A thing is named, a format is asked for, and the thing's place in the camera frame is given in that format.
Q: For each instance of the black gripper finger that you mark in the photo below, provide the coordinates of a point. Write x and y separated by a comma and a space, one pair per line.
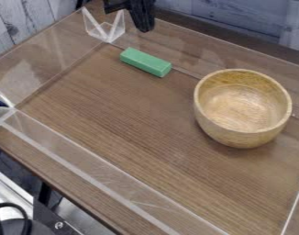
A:
144, 14

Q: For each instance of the green rectangular block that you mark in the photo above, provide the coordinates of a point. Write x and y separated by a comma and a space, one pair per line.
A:
146, 62

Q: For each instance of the light wooden bowl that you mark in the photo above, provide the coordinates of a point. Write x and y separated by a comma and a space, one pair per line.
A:
242, 107

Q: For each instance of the black table leg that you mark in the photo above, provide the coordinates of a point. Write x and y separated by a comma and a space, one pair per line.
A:
45, 194

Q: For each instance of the clear acrylic corner bracket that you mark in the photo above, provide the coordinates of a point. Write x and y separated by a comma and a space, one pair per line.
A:
105, 31

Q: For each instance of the clear acrylic tray wall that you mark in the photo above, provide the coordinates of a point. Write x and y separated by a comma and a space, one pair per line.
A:
120, 150

